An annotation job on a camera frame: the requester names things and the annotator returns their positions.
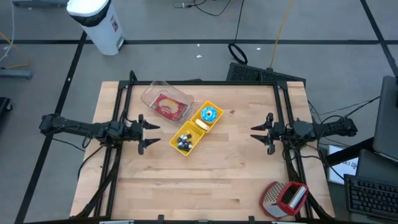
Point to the blue frosted toy donut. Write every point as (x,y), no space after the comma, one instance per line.
(209,114)

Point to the black floor object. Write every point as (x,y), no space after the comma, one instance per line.
(4,105)

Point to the black aluminium table frame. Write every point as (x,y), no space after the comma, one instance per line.
(202,83)

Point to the yellow plastic basket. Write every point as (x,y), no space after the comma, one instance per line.
(196,137)
(217,109)

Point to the black desk bar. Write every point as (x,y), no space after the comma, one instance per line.
(348,153)

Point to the black perforated metal panel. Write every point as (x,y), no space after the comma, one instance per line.
(248,73)

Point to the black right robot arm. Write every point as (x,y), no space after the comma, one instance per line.
(326,128)

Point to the grey laptop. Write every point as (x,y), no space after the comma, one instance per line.
(387,115)

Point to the black keyboard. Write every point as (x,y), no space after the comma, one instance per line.
(370,196)

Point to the red snack packet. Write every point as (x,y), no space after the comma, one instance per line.
(169,107)

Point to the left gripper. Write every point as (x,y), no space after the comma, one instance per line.
(135,132)

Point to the dark grey box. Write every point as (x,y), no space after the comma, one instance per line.
(376,165)

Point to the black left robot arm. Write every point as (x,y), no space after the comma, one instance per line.
(87,127)

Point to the clear plastic container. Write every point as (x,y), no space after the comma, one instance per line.
(149,93)

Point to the white paper sheet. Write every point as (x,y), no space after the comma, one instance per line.
(343,169)

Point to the small dark blue cylinder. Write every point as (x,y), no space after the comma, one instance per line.
(180,140)
(185,145)

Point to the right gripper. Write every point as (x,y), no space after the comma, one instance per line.
(276,132)

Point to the red metal box grater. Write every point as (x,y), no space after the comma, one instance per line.
(289,199)

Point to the white trash bin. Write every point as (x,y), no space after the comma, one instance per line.
(99,28)

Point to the grey flat floor base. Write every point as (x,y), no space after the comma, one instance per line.
(15,73)
(40,3)

